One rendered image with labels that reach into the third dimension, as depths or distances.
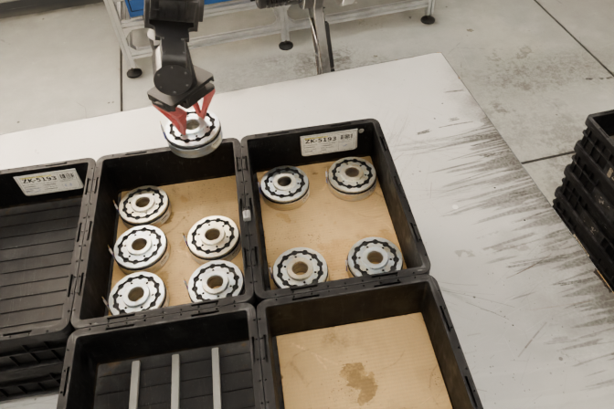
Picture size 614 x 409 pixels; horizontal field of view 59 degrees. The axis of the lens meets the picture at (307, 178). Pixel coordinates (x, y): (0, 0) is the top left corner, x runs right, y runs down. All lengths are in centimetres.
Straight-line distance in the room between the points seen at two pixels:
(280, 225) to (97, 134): 71
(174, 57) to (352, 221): 51
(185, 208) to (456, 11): 252
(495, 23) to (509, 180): 201
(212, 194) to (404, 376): 55
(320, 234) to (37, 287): 56
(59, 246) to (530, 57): 251
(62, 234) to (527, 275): 98
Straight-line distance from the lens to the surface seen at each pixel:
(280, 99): 161
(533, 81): 295
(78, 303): 100
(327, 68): 184
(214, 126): 103
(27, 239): 127
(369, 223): 112
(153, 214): 116
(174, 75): 84
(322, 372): 96
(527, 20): 341
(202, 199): 120
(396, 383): 95
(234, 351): 99
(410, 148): 146
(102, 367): 104
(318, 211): 114
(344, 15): 307
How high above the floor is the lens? 171
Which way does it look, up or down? 47 degrees down
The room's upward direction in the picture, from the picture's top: 4 degrees counter-clockwise
